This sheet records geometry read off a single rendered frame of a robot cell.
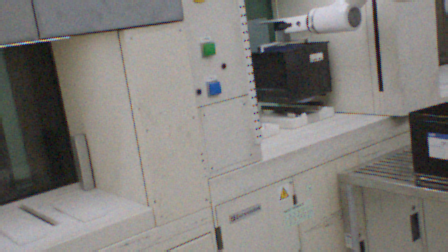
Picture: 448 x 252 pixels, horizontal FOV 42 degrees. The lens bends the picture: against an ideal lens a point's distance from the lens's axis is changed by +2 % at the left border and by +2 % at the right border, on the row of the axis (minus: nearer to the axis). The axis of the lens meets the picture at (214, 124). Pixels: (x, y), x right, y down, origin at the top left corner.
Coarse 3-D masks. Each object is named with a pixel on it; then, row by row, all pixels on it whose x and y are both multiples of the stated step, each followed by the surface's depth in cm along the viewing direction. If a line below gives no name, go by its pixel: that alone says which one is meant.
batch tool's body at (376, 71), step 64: (256, 0) 219; (320, 0) 204; (384, 0) 183; (192, 64) 143; (384, 64) 189; (320, 128) 188; (384, 128) 190; (256, 192) 158; (320, 192) 174; (384, 192) 192
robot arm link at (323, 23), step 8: (320, 8) 183; (328, 8) 180; (336, 8) 176; (344, 8) 174; (352, 8) 174; (320, 16) 180; (328, 16) 178; (336, 16) 175; (344, 16) 173; (352, 16) 174; (360, 16) 176; (320, 24) 181; (328, 24) 178; (336, 24) 176; (344, 24) 174; (352, 24) 174; (360, 24) 177; (320, 32) 184; (328, 32) 182; (336, 32) 180
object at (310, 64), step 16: (304, 48) 193; (320, 48) 198; (256, 64) 200; (272, 64) 193; (288, 64) 190; (304, 64) 194; (320, 64) 198; (256, 80) 202; (272, 80) 195; (288, 80) 190; (304, 80) 194; (320, 80) 199; (256, 96) 205; (272, 96) 197; (288, 96) 191; (304, 96) 195
